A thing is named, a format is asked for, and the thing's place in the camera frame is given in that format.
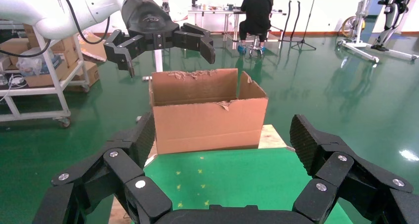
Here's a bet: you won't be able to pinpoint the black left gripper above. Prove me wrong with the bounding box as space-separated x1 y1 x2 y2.
103 0 217 78

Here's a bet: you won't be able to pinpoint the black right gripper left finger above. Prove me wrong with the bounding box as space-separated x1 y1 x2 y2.
32 112 172 224

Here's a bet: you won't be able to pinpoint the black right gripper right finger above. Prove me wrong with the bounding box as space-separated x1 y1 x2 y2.
290 114 419 224

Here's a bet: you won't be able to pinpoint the open flapped cardboard box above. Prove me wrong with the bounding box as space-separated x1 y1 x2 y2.
78 31 109 64

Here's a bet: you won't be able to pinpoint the printed cardboard box on floor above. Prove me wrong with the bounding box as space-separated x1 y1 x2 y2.
65 61 101 93

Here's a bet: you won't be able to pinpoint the large open cardboard carton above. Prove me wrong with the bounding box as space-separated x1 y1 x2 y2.
149 68 269 156

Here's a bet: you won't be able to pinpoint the long cardboard box on cart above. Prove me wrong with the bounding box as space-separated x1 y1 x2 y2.
24 56 71 88

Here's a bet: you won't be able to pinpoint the big cardboard box on cart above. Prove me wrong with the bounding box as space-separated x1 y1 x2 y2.
22 23 40 37

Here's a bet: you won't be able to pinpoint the small cardboard box on cart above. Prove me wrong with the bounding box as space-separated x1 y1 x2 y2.
0 38 32 56

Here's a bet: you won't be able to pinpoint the white table with leg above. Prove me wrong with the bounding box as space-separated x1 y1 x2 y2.
142 48 165 82

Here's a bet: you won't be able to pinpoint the white work desk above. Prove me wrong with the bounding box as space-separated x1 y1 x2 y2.
188 6 288 51

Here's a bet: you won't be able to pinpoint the white metal shelf cart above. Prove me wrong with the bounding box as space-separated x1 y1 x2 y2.
0 17 91 129

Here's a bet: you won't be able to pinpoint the metal swivel stool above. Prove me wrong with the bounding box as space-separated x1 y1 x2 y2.
244 32 272 58

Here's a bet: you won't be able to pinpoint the seated person in black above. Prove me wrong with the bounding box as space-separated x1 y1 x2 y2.
238 0 275 56

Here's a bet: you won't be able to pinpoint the large green table cloth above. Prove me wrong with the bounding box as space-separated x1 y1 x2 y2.
130 147 355 224

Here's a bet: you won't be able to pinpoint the clear plastic bag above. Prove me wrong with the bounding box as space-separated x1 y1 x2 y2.
16 46 63 78

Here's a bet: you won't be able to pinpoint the black curved stand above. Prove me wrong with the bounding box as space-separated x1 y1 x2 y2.
281 0 293 42
291 0 302 42

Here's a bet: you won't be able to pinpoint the black tripod microphone stand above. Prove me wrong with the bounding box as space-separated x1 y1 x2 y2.
291 0 321 52

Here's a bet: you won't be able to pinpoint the yellow wheel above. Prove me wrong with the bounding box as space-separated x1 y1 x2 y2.
341 15 367 40

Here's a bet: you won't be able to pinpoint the exoskeleton legs on stand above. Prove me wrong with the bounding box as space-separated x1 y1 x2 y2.
371 0 417 53

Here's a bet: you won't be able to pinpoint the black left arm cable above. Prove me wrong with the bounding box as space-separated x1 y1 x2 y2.
0 0 111 58

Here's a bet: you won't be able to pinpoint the white cable bundle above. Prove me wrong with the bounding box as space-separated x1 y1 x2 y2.
0 73 29 102

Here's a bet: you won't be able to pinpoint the white floor stand frame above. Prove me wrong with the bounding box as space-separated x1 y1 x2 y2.
337 0 419 65

